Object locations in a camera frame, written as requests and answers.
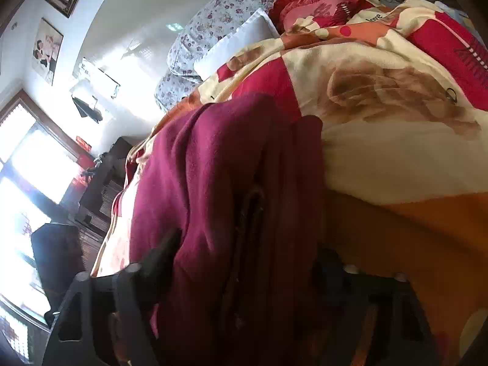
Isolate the red cream rose printed blanket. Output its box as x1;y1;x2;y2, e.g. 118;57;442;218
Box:
89;0;488;366

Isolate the wall poster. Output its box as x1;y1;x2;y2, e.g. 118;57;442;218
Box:
30;17;65;86

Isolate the dark hanging wall item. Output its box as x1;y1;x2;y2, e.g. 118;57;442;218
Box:
72;95;104;123

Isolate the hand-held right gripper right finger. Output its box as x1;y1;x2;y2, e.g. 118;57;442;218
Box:
313;252;439;366

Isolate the white wall shelf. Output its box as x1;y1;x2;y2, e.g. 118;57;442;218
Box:
78;57;122;100

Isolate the wooden framed window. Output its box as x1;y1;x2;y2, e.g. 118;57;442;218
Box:
0;89;96;366

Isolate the white pillow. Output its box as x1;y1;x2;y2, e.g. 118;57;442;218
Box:
194;8;281;81

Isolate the red frilled cushion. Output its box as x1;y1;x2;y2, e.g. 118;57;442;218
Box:
269;0;378;33

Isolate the black chair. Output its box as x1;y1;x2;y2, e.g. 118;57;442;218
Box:
30;223;86;306

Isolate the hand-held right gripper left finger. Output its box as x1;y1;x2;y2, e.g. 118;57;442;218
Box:
42;229;181;366

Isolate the maroon knit garment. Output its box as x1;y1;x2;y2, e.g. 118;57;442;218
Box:
127;91;332;366

